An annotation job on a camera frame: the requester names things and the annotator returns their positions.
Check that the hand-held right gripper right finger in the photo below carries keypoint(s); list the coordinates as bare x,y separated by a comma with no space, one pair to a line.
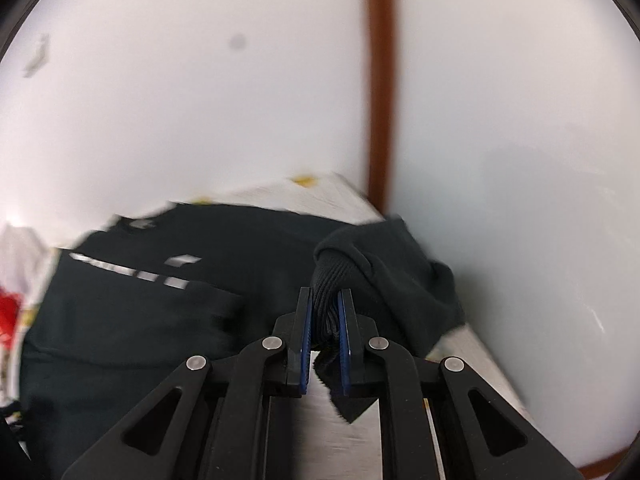
344,345

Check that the brown wooden door frame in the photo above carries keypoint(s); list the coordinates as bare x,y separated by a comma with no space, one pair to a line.
380,85

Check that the black sweatshirt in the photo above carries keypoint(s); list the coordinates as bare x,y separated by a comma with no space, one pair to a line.
150,335

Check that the white plastic bag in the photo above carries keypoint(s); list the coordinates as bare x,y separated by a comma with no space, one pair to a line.
20,255

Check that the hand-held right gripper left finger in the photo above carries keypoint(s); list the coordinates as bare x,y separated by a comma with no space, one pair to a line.
306,345

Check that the fruit print lace tablecloth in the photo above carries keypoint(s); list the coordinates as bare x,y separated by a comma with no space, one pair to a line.
325,200

